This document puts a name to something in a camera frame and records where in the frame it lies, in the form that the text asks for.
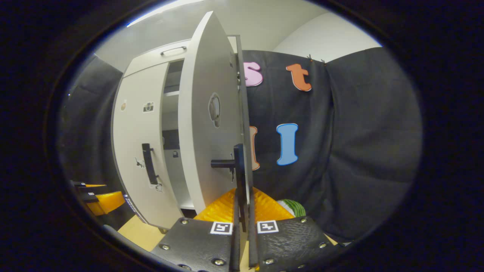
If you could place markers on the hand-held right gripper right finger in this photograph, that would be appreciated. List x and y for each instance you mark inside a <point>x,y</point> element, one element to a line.
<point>291,238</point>

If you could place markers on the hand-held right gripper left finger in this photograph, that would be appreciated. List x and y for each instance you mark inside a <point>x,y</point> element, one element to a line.
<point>196,241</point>

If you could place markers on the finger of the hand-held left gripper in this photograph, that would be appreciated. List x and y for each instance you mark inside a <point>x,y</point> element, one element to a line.
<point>85,185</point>
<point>106,202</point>

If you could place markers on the grey double-door shoe cabinet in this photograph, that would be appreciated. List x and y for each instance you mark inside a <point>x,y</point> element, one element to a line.
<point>172,113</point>

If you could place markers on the white cabinet shelf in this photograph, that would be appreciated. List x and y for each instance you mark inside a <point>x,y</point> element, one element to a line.
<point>171,93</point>

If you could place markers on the beige cabinet flap panel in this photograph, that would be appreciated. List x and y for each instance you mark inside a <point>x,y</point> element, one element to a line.
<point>151,62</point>

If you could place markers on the watermelon slice toy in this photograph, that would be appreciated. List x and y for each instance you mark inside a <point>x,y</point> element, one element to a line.
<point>293,207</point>

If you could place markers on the black backdrop cloth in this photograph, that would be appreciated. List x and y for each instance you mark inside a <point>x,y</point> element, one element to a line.
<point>359,132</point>

